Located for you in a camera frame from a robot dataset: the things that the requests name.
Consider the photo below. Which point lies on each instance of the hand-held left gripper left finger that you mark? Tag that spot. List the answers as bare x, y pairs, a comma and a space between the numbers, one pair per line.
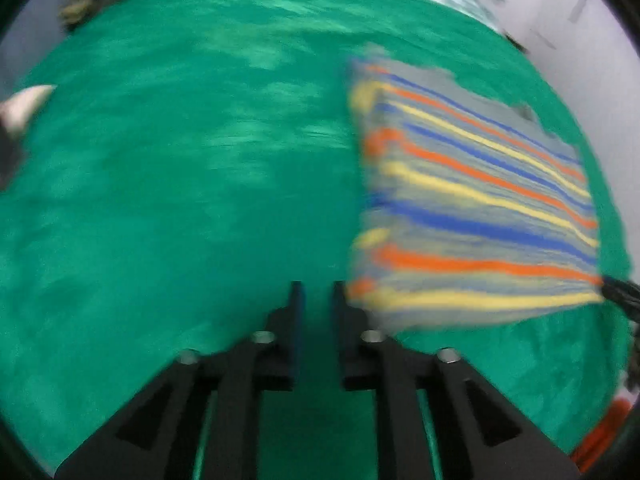
298, 325

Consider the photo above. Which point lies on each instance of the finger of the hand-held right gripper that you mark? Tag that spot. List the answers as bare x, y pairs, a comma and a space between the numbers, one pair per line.
622, 294

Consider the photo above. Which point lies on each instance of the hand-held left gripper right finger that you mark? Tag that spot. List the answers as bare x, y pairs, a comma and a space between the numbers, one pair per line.
340, 325

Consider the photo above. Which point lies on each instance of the striped knit sweater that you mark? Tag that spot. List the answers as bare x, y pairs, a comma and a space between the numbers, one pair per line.
475, 200

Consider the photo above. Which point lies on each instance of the green floral blanket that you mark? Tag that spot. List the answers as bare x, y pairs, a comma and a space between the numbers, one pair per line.
175, 185

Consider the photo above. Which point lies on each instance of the white cloth at left edge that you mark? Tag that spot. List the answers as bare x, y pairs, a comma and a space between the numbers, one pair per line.
25, 105

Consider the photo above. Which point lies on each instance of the olive cloth bundle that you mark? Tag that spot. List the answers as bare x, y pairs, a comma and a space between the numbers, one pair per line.
80, 12

